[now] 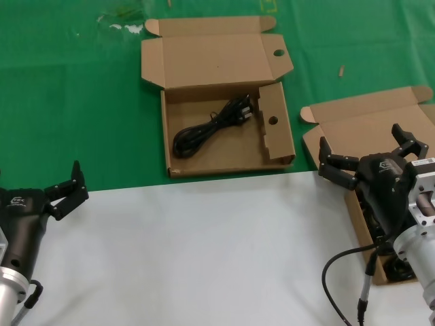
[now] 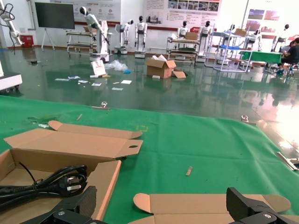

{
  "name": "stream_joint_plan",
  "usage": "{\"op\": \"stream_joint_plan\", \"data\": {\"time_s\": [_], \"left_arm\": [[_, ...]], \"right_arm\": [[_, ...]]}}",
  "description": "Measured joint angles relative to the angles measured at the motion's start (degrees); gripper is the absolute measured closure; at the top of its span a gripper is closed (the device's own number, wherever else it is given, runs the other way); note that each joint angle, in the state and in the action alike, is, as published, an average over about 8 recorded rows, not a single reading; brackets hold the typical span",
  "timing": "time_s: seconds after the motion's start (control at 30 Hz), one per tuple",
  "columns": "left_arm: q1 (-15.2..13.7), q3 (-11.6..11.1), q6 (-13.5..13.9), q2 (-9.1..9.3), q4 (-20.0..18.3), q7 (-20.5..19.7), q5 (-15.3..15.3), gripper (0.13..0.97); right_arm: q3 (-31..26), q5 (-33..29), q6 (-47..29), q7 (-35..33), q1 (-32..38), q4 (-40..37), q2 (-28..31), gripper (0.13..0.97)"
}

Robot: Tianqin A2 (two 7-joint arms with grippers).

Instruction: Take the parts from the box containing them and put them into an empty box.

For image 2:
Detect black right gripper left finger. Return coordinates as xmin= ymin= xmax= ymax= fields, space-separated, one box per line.
xmin=16 ymin=186 xmax=103 ymax=224

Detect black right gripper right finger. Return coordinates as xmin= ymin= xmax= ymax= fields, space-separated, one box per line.
xmin=226 ymin=187 xmax=299 ymax=224

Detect black power cable with plug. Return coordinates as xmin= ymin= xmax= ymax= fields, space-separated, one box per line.
xmin=0 ymin=162 xmax=88 ymax=210

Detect open brown cardboard box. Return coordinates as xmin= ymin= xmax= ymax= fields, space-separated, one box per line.
xmin=126 ymin=193 xmax=299 ymax=224

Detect cardboard box with holed divider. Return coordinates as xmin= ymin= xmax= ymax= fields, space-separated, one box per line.
xmin=0 ymin=120 xmax=143 ymax=224

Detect red box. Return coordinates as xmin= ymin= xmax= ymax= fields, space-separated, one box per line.
xmin=20 ymin=35 xmax=35 ymax=48

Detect closed cardboard box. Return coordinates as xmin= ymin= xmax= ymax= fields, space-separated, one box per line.
xmin=185 ymin=31 xmax=199 ymax=41

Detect long silver table clamp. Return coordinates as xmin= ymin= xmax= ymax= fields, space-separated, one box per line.
xmin=276 ymin=151 xmax=299 ymax=171

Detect green table cloth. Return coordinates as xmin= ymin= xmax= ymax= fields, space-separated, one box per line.
xmin=0 ymin=95 xmax=299 ymax=224

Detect silver binder clip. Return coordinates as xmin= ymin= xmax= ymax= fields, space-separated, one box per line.
xmin=240 ymin=114 xmax=257 ymax=126
xmin=92 ymin=101 xmax=110 ymax=111

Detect white paper bag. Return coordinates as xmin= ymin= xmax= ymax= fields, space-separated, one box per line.
xmin=90 ymin=59 xmax=107 ymax=78

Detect white machine base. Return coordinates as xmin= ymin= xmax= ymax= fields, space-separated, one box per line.
xmin=0 ymin=58 xmax=23 ymax=94

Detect clear plastic bag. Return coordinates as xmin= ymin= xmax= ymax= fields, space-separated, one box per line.
xmin=104 ymin=59 xmax=129 ymax=72

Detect green covered table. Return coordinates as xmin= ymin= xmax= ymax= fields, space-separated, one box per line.
xmin=241 ymin=49 xmax=283 ymax=71

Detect seated person dark shirt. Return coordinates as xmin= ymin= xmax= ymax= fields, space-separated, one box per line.
xmin=276 ymin=37 xmax=299 ymax=76

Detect open cardboard carton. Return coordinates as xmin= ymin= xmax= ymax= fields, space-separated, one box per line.
xmin=144 ymin=55 xmax=188 ymax=79

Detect white trolley rack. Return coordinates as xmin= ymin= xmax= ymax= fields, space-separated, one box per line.
xmin=65 ymin=29 xmax=98 ymax=58

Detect white roller rack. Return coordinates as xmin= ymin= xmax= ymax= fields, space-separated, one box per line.
xmin=166 ymin=35 xmax=201 ymax=66

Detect leaning white humanoid robot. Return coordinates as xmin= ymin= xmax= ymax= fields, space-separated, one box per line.
xmin=114 ymin=19 xmax=135 ymax=56

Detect upright white humanoid robot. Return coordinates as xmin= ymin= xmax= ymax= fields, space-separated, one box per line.
xmin=134 ymin=15 xmax=148 ymax=59

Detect black screen on white stand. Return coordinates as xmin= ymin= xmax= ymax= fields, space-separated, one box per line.
xmin=34 ymin=1 xmax=76 ymax=51

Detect white frame shelf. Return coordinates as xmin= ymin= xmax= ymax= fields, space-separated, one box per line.
xmin=205 ymin=29 xmax=253 ymax=73

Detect white robot on wheeled pedestal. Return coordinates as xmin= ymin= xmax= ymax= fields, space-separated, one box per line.
xmin=78 ymin=6 xmax=113 ymax=63

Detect wall poster board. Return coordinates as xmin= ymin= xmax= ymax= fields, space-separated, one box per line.
xmin=144 ymin=0 xmax=221 ymax=28

